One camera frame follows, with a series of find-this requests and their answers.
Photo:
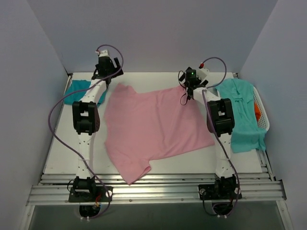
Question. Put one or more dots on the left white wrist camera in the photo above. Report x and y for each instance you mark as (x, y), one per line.
(103, 53)

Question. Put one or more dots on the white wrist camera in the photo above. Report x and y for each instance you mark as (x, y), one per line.
(202, 72)
(103, 53)

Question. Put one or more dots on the aluminium mounting rail frame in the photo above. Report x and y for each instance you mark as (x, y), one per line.
(182, 187)

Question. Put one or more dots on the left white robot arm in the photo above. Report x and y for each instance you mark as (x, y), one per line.
(86, 122)

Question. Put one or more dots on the white plastic laundry basket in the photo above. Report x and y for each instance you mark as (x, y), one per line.
(263, 121)

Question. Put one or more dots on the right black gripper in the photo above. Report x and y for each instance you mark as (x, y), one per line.
(188, 86)

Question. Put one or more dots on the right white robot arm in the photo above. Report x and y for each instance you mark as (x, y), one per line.
(220, 122)

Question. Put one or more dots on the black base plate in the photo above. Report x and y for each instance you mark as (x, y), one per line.
(208, 191)
(83, 195)

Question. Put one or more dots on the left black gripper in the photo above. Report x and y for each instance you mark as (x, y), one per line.
(113, 66)

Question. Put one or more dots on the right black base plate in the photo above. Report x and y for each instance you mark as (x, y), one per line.
(208, 191)

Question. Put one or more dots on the pink t-shirt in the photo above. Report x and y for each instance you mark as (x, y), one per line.
(142, 127)

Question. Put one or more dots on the orange garment in basket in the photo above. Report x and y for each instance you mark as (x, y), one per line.
(257, 112)

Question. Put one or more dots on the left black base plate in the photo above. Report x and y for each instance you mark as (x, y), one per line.
(83, 195)

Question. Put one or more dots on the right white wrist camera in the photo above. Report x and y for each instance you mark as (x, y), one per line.
(202, 72)

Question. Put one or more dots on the light turquoise t-shirt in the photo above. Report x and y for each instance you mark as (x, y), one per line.
(246, 135)

